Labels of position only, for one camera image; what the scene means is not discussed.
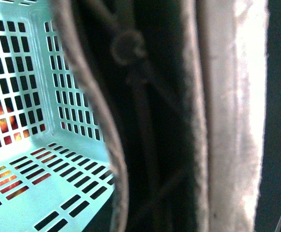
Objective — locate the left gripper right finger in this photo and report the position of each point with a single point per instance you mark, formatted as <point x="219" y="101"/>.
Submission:
<point x="224" y="58"/>

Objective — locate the red mangoes behind basket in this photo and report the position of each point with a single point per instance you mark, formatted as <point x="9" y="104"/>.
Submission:
<point x="25" y="138"/>

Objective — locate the light blue plastic basket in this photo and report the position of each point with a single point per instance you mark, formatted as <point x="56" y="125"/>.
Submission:
<point x="54" y="169"/>

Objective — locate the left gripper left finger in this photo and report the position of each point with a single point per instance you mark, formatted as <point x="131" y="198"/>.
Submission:
<point x="65" y="22"/>

